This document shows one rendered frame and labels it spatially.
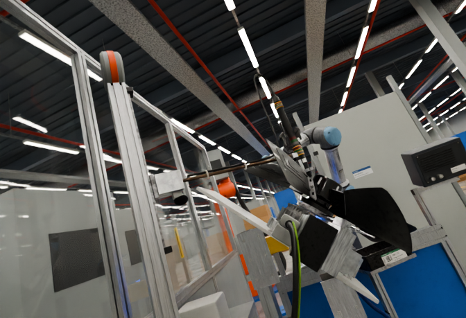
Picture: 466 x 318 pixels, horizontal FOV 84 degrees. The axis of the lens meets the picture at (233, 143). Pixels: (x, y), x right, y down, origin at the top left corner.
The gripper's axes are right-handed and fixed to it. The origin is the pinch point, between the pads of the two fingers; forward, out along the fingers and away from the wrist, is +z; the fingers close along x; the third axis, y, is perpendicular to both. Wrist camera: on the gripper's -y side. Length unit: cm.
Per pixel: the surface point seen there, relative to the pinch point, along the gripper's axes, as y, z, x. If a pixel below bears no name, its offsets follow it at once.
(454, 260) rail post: 81, -37, -53
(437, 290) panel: 92, -39, -39
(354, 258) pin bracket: 57, 12, -1
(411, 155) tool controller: 28, -32, -58
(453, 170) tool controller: 43, -35, -74
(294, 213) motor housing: 35.5, 15.9, 12.8
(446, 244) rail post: 74, -38, -54
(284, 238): 41, 39, 19
